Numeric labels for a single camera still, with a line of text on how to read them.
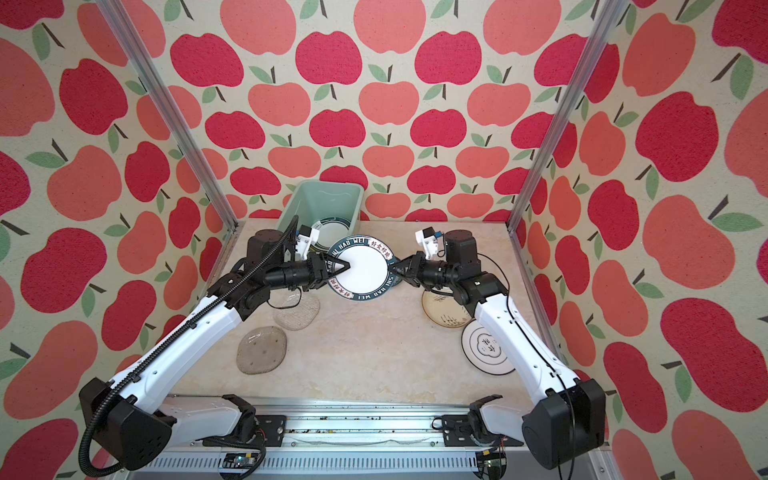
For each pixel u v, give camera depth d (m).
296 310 0.79
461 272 0.58
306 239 0.68
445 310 0.95
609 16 0.69
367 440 0.74
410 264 0.68
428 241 0.70
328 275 0.64
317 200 1.15
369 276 0.72
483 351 0.88
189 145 0.96
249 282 0.50
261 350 0.88
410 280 0.65
